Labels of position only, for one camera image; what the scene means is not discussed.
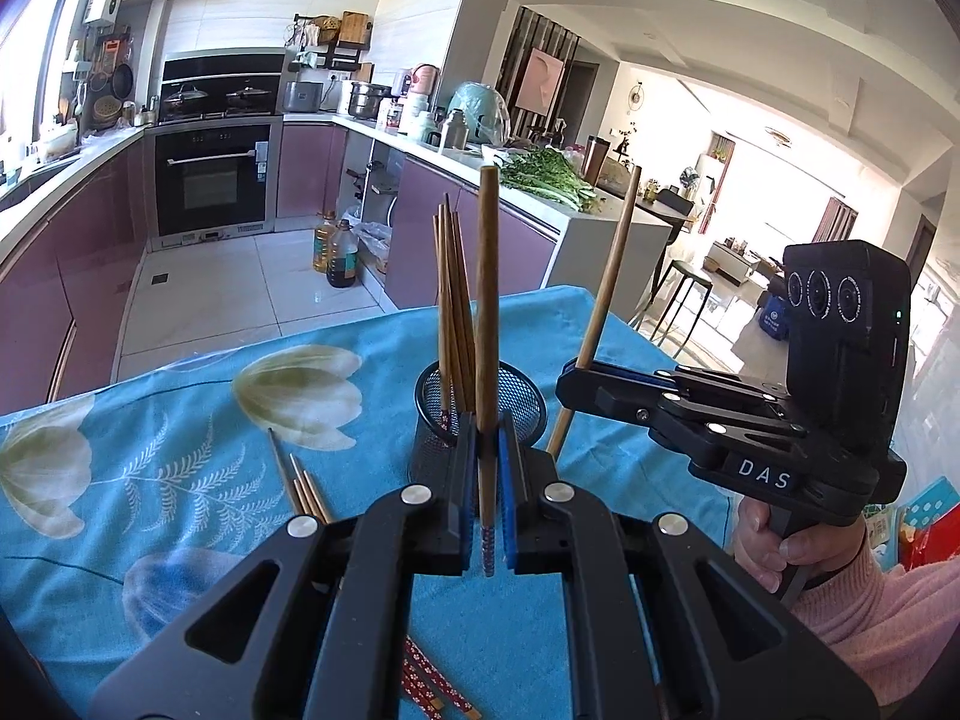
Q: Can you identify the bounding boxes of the black mesh utensil holder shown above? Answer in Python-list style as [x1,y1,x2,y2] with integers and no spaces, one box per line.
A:
[409,358,549,490]

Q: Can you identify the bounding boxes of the steel stockpot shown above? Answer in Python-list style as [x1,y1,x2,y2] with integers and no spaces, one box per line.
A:
[346,82,392,122]

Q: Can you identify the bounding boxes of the black wall rack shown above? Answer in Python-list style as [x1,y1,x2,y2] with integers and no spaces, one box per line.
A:
[289,11,376,80]

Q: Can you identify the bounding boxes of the dark cooking oil bottle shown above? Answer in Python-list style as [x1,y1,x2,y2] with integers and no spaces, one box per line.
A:
[326,219,360,289]

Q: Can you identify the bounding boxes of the person's right hand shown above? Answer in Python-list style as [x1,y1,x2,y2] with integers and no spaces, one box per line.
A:
[730,499,865,595]

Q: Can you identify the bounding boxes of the kitchen window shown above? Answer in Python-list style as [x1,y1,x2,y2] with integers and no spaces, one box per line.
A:
[0,0,98,145]

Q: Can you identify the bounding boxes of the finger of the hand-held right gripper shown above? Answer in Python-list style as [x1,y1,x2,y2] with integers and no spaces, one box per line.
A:
[561,360,790,400]
[555,370,809,467]

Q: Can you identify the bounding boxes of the black built-in oven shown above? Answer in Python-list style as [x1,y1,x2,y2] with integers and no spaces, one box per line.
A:
[154,124,273,238]

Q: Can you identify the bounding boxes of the black stool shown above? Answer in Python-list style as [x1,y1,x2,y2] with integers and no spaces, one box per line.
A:
[649,260,714,350]

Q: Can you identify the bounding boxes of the pink lower cabinets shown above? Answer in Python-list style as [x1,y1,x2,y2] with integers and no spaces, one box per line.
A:
[0,131,155,421]
[276,120,560,310]

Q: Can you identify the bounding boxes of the white kitchen countertop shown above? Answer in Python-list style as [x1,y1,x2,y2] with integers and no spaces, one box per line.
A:
[330,114,674,293]
[0,124,155,241]

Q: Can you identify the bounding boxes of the white casserole pot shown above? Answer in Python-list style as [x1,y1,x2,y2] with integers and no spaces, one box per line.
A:
[34,127,80,163]

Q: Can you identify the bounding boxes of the white plastic bag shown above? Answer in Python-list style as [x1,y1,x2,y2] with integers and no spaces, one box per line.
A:
[358,221,393,272]

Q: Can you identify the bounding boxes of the person's right forearm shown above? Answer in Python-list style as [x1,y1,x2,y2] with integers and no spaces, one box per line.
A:
[787,536,960,707]

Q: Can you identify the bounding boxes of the yellow cooking oil bottle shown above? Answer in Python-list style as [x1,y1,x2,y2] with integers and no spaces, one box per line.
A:
[313,211,340,275]

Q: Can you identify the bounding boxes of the red-handled wooden chopstick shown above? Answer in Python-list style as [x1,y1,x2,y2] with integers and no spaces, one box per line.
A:
[289,453,463,720]
[545,165,644,461]
[302,471,443,720]
[268,427,482,719]
[478,165,502,578]

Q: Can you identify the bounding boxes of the black range hood stove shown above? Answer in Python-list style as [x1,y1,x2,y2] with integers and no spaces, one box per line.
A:
[160,51,287,122]

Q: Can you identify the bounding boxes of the blue floral tablecloth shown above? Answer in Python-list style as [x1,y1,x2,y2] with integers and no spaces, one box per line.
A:
[0,283,740,720]

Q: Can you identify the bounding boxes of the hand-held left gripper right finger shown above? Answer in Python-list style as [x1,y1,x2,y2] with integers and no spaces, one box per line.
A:
[497,412,880,720]

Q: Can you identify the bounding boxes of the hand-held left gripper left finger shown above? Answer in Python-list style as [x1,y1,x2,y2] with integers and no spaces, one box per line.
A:
[90,412,482,720]

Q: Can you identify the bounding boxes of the green leafy vegetables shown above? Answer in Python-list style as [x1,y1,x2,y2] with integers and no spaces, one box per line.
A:
[499,148,602,213]

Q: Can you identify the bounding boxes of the silver rice cooker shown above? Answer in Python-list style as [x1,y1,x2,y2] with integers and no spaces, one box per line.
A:
[283,80,326,114]

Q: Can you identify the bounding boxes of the bunch of wooden chopsticks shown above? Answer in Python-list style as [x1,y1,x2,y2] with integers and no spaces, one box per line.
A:
[431,193,481,436]

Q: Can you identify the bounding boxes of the pink wall painting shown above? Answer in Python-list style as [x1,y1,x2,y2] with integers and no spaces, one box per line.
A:
[520,47,566,118]

